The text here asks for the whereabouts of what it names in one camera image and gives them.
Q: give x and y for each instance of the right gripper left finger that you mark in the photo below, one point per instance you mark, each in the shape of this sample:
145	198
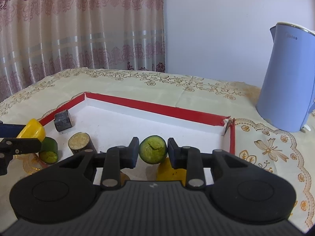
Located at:
114	160

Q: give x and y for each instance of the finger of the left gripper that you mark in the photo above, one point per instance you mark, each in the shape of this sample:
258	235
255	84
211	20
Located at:
10	130
20	146

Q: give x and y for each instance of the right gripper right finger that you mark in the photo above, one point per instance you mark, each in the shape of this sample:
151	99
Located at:
191	159

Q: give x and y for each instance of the yellow starfruit piece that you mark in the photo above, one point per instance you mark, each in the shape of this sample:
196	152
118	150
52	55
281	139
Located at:
165	172
33	129

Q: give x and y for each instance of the dark green avocado-like fruit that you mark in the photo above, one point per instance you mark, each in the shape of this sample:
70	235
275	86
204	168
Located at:
153	150

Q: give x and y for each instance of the dark sugarcane chunk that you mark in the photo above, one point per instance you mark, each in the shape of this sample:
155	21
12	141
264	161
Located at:
62	121
80	142

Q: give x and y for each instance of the green cucumber chunk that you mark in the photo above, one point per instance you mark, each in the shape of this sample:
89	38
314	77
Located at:
49	151

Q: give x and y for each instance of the tan longan fruit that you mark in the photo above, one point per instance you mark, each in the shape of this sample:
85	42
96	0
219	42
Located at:
124	177

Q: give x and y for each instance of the red shallow box tray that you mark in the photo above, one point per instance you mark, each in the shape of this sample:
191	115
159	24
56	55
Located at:
111	121

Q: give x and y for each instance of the cream embroidered tablecloth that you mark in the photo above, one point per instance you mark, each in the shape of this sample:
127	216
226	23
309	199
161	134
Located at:
290	155

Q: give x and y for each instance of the pink floral curtain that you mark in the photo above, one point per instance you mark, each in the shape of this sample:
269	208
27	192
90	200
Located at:
43	37

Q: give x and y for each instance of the blue electric kettle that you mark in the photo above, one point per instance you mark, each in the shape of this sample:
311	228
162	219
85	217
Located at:
287	96

